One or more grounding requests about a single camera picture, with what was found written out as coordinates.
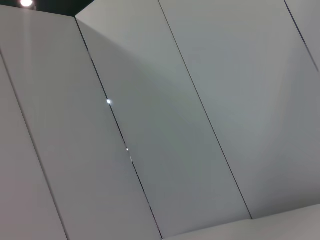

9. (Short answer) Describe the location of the round ceiling light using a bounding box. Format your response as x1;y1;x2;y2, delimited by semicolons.
18;0;36;9

